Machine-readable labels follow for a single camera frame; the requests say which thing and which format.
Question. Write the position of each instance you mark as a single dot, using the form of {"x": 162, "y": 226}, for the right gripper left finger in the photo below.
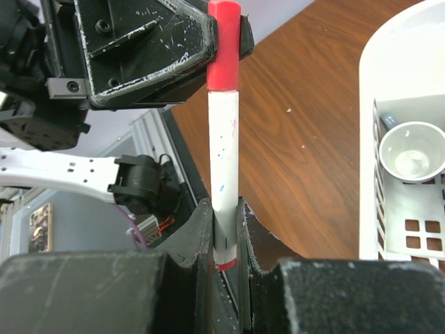
{"x": 167, "y": 289}

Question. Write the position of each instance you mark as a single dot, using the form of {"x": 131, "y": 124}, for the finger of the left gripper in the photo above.
{"x": 246, "y": 38}

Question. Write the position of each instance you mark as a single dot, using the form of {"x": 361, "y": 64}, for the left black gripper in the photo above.
{"x": 136, "y": 53}

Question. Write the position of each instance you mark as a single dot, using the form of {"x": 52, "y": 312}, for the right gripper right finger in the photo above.
{"x": 282, "y": 292}

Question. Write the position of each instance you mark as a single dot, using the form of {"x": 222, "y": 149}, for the red pen cap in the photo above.
{"x": 222, "y": 72}

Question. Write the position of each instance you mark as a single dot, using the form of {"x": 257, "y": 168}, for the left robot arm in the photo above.
{"x": 30, "y": 120}

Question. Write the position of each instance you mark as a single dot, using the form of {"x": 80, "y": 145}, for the white plastic dish basket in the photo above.
{"x": 401, "y": 71}

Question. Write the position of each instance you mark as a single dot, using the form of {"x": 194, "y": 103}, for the small white cup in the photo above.
{"x": 413, "y": 151}

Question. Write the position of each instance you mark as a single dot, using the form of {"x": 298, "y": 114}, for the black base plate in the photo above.
{"x": 180, "y": 167}

